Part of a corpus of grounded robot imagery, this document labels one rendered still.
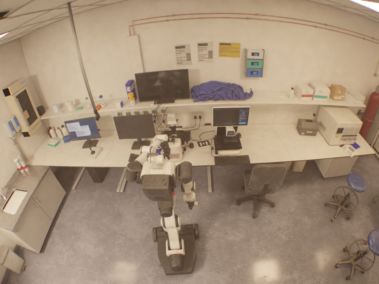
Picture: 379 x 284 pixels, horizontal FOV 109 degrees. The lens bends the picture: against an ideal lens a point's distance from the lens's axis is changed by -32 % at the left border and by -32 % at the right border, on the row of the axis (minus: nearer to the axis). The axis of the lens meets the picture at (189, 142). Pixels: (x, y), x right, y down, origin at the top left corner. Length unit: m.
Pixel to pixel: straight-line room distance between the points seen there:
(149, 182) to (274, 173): 1.38
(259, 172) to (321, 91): 1.66
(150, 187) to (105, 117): 2.08
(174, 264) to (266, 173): 1.39
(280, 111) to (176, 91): 1.61
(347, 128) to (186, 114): 2.44
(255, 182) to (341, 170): 1.97
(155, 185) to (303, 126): 2.38
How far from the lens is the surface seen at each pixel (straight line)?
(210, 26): 2.74
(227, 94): 2.65
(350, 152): 3.35
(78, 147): 3.39
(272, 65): 3.02
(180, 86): 2.67
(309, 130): 3.22
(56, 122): 3.96
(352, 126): 3.29
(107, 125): 3.42
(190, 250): 2.44
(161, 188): 1.45
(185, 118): 3.03
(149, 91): 2.75
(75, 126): 3.12
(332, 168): 3.61
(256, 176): 2.26
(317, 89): 3.17
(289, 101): 2.93
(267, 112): 3.16
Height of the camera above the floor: 2.45
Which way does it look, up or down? 38 degrees down
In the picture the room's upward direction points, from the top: 5 degrees counter-clockwise
